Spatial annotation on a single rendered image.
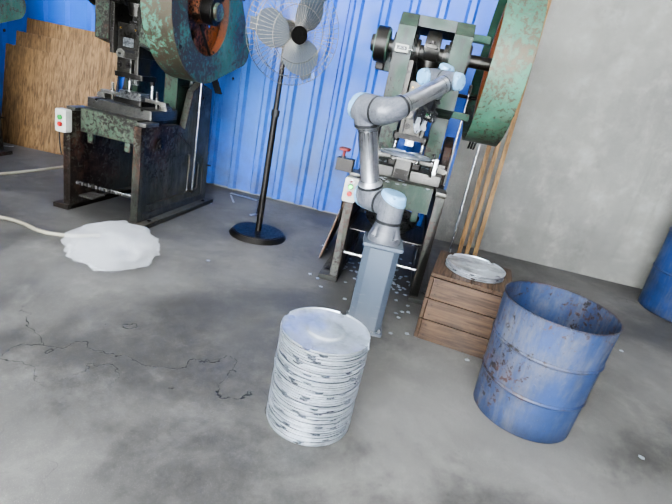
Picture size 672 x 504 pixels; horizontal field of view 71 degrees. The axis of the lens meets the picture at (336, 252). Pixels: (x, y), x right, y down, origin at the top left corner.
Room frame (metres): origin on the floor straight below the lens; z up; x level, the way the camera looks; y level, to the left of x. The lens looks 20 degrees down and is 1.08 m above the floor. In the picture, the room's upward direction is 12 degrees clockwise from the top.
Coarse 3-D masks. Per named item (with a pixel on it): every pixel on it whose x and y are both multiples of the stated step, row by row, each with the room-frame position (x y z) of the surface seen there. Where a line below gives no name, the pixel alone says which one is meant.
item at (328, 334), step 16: (288, 320) 1.35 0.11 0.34; (304, 320) 1.37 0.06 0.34; (320, 320) 1.38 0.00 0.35; (336, 320) 1.42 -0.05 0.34; (352, 320) 1.44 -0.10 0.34; (288, 336) 1.24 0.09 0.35; (304, 336) 1.27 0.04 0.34; (320, 336) 1.28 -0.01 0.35; (336, 336) 1.30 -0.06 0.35; (352, 336) 1.33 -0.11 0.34; (368, 336) 1.35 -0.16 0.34; (320, 352) 1.19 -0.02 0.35; (336, 352) 1.22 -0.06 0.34; (352, 352) 1.24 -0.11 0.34
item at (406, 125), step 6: (414, 84) 2.74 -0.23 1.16; (408, 90) 2.74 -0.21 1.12; (402, 120) 2.74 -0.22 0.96; (408, 120) 2.71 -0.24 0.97; (402, 126) 2.74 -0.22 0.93; (408, 126) 2.69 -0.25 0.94; (426, 126) 2.73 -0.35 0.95; (402, 132) 2.71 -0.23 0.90; (408, 132) 2.71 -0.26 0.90; (414, 132) 2.70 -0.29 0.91; (420, 132) 2.70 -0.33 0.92
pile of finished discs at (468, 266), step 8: (448, 256) 2.27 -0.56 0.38; (456, 256) 2.32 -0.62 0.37; (464, 256) 2.32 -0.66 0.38; (472, 256) 2.35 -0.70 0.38; (448, 264) 2.19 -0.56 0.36; (456, 264) 2.17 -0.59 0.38; (464, 264) 2.19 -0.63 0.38; (472, 264) 2.20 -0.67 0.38; (480, 264) 2.23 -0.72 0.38; (488, 264) 2.27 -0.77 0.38; (496, 264) 2.28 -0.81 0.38; (456, 272) 2.11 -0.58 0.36; (464, 272) 2.09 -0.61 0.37; (472, 272) 2.10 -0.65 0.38; (480, 272) 2.12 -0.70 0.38; (488, 272) 2.15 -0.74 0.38; (496, 272) 2.17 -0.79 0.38; (504, 272) 2.20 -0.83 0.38; (480, 280) 2.08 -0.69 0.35; (488, 280) 2.07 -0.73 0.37; (496, 280) 2.11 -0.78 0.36
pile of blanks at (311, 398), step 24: (288, 360) 1.23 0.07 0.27; (312, 360) 1.19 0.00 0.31; (336, 360) 1.20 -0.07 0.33; (360, 360) 1.27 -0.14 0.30; (288, 384) 1.21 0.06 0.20; (312, 384) 1.19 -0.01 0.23; (336, 384) 1.20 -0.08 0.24; (288, 408) 1.22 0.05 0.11; (312, 408) 1.19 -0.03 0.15; (336, 408) 1.21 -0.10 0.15; (288, 432) 1.20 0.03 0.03; (312, 432) 1.19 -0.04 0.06; (336, 432) 1.23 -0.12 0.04
